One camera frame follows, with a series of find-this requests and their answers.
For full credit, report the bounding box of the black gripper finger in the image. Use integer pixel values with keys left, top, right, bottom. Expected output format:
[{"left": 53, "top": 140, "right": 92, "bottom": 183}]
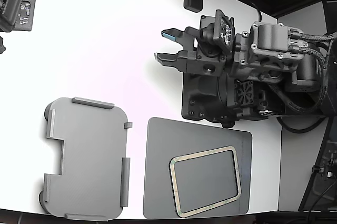
[
  {"left": 153, "top": 51, "right": 188, "bottom": 73},
  {"left": 161, "top": 27, "right": 186, "bottom": 44}
]

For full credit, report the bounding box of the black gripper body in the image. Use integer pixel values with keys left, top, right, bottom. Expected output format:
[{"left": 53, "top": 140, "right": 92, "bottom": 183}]
[{"left": 185, "top": 14, "right": 239, "bottom": 79}]

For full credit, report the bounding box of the black six-joint robot arm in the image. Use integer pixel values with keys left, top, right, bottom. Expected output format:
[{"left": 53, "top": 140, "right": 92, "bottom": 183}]
[{"left": 231, "top": 21, "right": 337, "bottom": 130}]

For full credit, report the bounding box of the light gray plastic box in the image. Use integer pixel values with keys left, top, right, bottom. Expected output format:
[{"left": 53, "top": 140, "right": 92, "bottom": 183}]
[{"left": 38, "top": 96, "right": 133, "bottom": 222}]

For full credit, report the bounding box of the dark gray textured mat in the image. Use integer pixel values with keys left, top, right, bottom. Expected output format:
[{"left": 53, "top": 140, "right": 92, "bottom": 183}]
[{"left": 143, "top": 117, "right": 253, "bottom": 219}]

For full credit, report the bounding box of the black tripod stand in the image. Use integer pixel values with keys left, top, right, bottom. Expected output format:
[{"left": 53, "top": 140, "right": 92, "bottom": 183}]
[{"left": 299, "top": 118, "right": 337, "bottom": 211}]

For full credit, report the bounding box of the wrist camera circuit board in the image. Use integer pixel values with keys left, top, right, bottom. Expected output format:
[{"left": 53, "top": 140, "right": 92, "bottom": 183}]
[{"left": 199, "top": 9, "right": 236, "bottom": 55}]

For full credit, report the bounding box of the thin black cable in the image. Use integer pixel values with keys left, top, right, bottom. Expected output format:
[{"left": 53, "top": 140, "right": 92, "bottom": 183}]
[
  {"left": 306, "top": 188, "right": 337, "bottom": 224},
  {"left": 249, "top": 1, "right": 263, "bottom": 22}
]

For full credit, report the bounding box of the thick black cable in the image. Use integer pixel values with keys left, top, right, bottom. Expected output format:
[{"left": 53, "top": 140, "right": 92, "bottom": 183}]
[{"left": 275, "top": 115, "right": 329, "bottom": 134}]

